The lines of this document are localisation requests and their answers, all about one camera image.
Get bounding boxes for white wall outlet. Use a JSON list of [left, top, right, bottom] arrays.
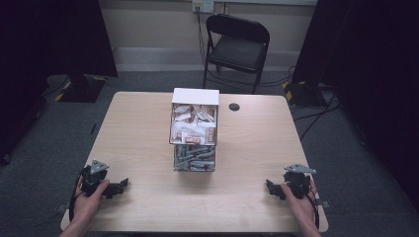
[[192, 0, 215, 14]]

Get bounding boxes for black curtain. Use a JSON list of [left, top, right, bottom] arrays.
[[291, 0, 419, 211], [0, 0, 120, 166]]

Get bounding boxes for clear two-tier box white lid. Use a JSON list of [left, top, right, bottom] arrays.
[[168, 87, 221, 173]]

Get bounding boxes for black floor cables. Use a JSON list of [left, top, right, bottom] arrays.
[[290, 88, 345, 142]]

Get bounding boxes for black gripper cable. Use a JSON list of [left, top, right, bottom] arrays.
[[304, 191, 321, 230], [67, 167, 91, 223]]

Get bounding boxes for person's right hand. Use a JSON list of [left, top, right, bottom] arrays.
[[280, 179, 319, 230]]

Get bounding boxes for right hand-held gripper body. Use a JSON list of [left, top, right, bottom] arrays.
[[283, 163, 317, 200]]

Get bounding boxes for person's left hand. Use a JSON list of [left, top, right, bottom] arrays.
[[72, 179, 111, 229]]

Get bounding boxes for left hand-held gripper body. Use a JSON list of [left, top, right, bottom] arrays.
[[80, 159, 111, 198]]

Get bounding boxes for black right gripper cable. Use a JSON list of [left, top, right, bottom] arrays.
[[304, 191, 321, 230]]

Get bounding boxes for black folding chair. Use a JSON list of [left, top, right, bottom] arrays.
[[203, 13, 271, 96]]

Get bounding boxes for black stand base yellow tape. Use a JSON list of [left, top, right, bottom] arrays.
[[53, 73, 109, 104], [282, 80, 326, 108]]

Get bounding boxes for pile of white sachets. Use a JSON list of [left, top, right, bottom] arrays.
[[171, 104, 218, 146]]

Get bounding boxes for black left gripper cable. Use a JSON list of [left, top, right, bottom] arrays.
[[67, 167, 91, 223]]

